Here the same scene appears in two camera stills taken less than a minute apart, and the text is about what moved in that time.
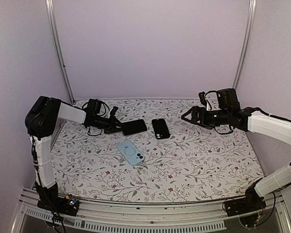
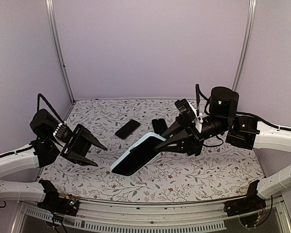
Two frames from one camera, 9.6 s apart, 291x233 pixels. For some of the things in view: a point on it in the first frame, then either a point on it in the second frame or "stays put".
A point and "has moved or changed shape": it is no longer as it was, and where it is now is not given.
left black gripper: (112, 127) → (78, 145)
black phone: (133, 127) has moved or changed shape
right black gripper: (196, 110) → (190, 141)
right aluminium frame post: (251, 10) stays put
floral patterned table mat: (195, 162) stays put
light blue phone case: (130, 152) → (150, 134)
